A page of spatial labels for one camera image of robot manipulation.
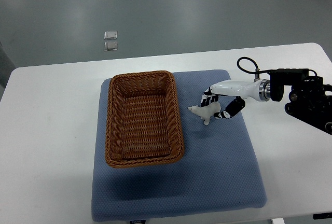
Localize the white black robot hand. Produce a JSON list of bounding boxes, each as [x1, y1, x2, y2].
[[201, 79, 271, 119]]

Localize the white bear figurine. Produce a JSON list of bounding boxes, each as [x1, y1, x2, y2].
[[188, 102, 221, 125]]

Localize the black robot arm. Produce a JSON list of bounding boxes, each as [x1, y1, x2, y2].
[[267, 68, 331, 134]]

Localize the brown wicker basket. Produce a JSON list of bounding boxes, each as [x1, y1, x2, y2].
[[105, 71, 185, 169]]

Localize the blue textured mat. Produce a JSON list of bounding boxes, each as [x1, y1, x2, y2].
[[92, 69, 267, 222]]

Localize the lower metal floor plate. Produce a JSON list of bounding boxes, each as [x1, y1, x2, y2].
[[104, 41, 118, 51]]

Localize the metal floor plate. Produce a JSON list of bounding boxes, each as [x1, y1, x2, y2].
[[104, 41, 118, 51], [104, 31, 118, 40]]

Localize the upper metal floor plate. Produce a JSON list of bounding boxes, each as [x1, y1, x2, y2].
[[104, 31, 118, 40]]

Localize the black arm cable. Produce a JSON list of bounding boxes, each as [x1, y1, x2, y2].
[[237, 57, 270, 82]]

